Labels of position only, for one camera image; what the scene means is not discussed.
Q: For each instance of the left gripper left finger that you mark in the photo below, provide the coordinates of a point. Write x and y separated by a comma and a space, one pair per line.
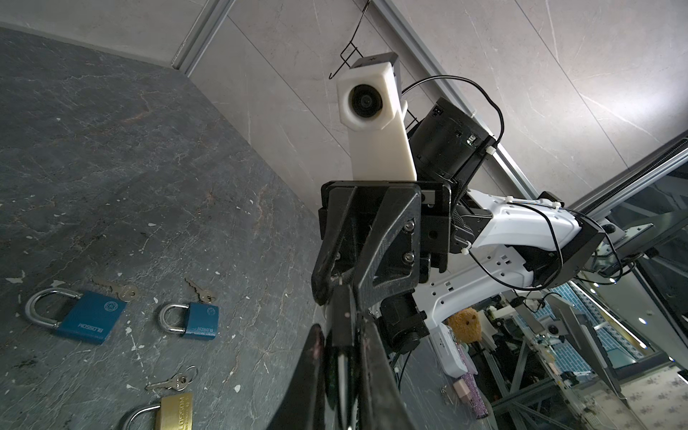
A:
303, 405

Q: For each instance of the small silver key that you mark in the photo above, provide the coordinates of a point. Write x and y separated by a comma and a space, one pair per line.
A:
126, 293
178, 382
205, 296

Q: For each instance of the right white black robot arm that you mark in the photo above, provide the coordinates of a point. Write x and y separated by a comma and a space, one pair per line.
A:
517, 244

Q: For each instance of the light blue padlock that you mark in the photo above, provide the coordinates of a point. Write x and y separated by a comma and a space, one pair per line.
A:
91, 319

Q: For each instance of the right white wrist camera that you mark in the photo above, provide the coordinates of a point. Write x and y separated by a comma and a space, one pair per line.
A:
371, 108

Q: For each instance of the black wire hook rack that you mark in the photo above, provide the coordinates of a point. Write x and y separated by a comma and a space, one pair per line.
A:
351, 53

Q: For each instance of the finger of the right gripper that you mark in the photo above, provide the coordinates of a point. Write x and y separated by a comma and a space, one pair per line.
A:
388, 264
335, 218

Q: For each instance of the teal blue padlock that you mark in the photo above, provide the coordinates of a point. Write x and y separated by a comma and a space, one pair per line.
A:
202, 321

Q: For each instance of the brass padlock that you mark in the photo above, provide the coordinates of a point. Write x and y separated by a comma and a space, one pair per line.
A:
173, 413

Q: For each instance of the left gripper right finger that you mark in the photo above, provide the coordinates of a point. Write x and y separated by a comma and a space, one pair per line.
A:
380, 403

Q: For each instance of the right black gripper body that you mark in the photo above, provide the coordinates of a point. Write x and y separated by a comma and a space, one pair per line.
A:
401, 321

